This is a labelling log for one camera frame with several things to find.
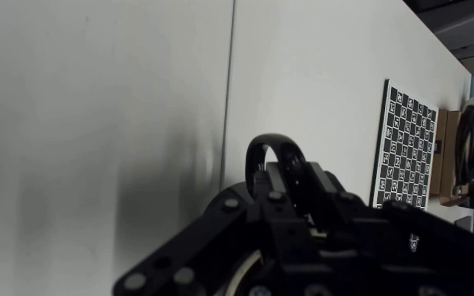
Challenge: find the cardboard box with black ring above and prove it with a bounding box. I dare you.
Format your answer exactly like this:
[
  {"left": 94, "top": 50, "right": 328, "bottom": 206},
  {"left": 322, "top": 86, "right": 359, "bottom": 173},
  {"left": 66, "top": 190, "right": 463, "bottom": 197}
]
[{"left": 430, "top": 108, "right": 461, "bottom": 205}]

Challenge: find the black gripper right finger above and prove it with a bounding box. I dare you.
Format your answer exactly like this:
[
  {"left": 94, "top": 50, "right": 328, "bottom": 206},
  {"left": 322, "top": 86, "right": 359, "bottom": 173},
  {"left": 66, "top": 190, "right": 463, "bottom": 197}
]
[{"left": 282, "top": 160, "right": 474, "bottom": 296}]

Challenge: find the checkered calibration board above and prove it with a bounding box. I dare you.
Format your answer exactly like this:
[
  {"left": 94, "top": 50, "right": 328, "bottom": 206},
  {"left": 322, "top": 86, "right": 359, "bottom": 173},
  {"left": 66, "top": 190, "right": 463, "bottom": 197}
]
[{"left": 369, "top": 80, "right": 438, "bottom": 208}]

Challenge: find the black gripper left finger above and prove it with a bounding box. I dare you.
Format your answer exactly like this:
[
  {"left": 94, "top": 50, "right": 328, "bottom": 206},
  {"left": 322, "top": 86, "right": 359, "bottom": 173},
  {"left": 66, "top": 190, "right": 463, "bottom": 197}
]
[{"left": 112, "top": 185, "right": 282, "bottom": 296}]

